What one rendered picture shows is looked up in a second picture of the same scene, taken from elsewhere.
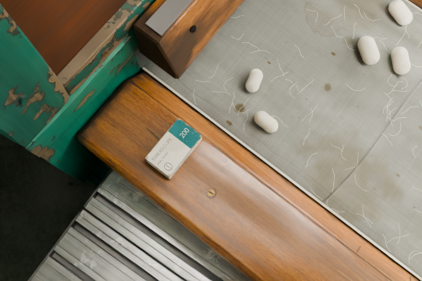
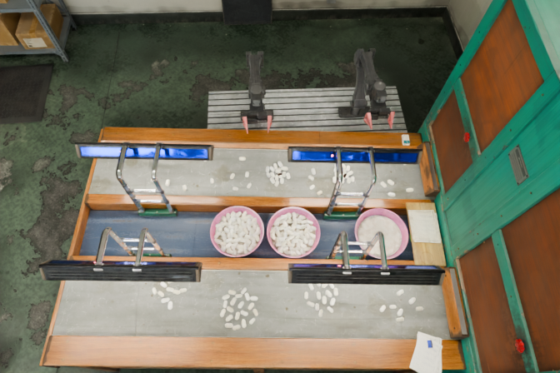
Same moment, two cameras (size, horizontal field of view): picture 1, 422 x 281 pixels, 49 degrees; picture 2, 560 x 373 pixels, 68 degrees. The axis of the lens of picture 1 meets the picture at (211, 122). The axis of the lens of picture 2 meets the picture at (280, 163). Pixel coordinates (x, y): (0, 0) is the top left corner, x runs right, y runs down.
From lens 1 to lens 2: 2.07 m
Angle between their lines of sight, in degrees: 43
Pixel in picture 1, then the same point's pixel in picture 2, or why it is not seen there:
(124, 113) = (417, 141)
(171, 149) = (406, 138)
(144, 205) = not seen: hidden behind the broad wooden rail
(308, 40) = (402, 178)
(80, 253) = (401, 126)
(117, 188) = not seen: hidden behind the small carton
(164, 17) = (427, 145)
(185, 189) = (397, 136)
